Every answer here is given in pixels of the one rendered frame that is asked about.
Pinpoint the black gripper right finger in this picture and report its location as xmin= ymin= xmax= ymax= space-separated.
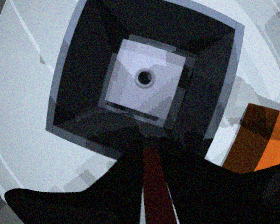
xmin=159 ymin=137 xmax=280 ymax=224

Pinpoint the dark red peg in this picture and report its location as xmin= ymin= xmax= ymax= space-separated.
xmin=142 ymin=147 xmax=177 ymax=224

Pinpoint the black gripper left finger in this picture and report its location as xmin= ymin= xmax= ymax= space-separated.
xmin=4 ymin=138 xmax=144 ymax=224

